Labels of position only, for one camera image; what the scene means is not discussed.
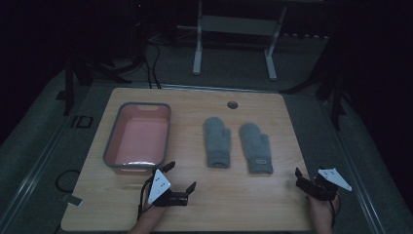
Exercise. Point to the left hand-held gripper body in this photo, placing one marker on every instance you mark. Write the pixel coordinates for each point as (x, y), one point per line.
(159, 186)

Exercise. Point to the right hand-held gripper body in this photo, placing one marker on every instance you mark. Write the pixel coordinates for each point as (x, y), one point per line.
(324, 190)

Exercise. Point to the person's right hand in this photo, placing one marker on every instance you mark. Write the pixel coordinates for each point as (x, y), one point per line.
(321, 209)

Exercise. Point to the person's left hand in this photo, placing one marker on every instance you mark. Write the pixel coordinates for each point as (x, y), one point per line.
(152, 211)

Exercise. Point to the pink basin with grey rim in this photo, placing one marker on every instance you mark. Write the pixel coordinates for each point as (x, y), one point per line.
(138, 139)

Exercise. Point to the grey mitten with cuff label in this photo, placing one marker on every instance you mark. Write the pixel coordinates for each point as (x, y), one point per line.
(258, 148)

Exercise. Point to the plain grey mitten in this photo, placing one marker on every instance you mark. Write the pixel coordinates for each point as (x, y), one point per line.
(217, 143)

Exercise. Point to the grey tape piece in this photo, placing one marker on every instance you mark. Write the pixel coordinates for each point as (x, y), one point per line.
(73, 200)

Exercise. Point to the black metal stand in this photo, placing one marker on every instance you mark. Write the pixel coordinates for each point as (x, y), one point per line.
(336, 97)
(68, 87)

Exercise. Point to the white metal table frame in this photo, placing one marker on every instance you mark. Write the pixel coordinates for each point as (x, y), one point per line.
(234, 25)

